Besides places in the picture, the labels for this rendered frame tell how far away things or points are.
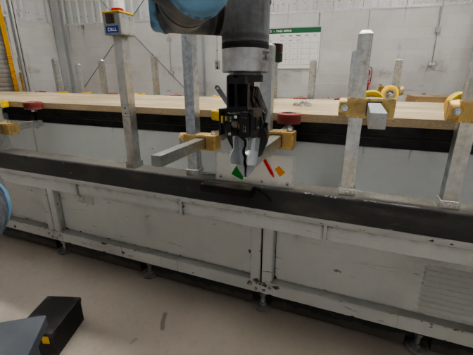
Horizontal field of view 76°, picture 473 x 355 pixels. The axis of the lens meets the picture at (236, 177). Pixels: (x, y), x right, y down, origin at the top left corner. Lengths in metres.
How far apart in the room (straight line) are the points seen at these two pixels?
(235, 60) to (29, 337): 0.60
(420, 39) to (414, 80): 0.86
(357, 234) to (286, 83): 7.19
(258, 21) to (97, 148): 1.18
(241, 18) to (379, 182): 0.76
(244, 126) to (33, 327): 0.52
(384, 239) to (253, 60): 0.66
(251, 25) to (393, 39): 7.58
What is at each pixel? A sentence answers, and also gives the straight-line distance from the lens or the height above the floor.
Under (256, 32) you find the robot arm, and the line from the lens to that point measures 0.60.
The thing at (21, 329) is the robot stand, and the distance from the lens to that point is 0.71.
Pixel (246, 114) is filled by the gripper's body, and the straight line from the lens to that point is 0.58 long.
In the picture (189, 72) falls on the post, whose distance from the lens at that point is 1.00.
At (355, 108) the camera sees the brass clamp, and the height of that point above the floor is 0.95.
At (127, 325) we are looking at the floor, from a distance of 1.54.
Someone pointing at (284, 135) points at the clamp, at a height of 0.86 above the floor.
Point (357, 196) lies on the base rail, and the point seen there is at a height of 0.70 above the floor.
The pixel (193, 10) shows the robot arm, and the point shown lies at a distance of 0.43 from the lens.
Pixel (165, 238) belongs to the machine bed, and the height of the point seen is 0.25.
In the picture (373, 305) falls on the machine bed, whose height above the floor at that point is 0.17.
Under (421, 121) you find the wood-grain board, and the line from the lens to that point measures 1.10.
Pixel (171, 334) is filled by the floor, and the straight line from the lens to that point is 1.46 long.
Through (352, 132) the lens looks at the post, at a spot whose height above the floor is 0.88.
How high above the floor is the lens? 1.02
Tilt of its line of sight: 18 degrees down
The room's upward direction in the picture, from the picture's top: straight up
